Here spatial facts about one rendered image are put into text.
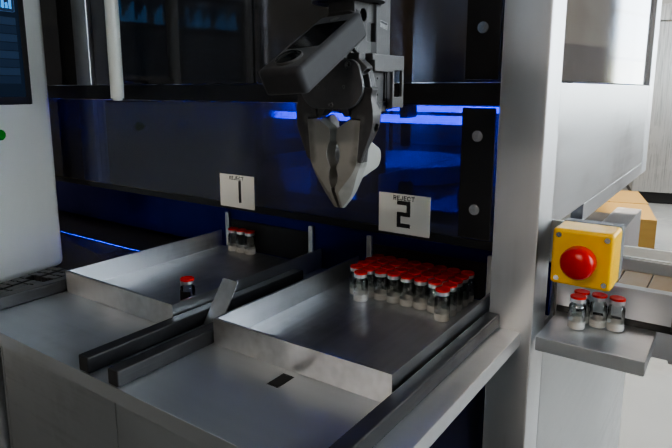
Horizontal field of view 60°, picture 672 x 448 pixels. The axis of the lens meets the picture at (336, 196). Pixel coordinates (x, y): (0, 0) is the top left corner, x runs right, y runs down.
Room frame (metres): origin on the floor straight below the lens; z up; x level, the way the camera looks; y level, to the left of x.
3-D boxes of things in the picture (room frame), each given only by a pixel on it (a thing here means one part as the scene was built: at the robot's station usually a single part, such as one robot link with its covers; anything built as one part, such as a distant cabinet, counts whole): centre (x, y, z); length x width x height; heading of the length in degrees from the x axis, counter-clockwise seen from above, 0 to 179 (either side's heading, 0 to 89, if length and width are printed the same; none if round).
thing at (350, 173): (0.58, -0.03, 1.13); 0.06 x 0.03 x 0.09; 145
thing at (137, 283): (0.95, 0.23, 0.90); 0.34 x 0.26 x 0.04; 145
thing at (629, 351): (0.74, -0.36, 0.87); 0.14 x 0.13 x 0.02; 145
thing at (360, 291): (0.85, -0.04, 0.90); 0.02 x 0.02 x 0.05
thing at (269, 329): (0.76, -0.05, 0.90); 0.34 x 0.26 x 0.04; 145
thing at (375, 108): (0.56, -0.02, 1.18); 0.05 x 0.02 x 0.09; 55
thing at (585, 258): (0.68, -0.30, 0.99); 0.04 x 0.04 x 0.04; 55
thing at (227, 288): (0.72, 0.19, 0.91); 0.14 x 0.03 x 0.06; 144
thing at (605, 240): (0.71, -0.32, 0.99); 0.08 x 0.07 x 0.07; 145
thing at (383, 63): (0.59, -0.02, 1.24); 0.09 x 0.08 x 0.12; 145
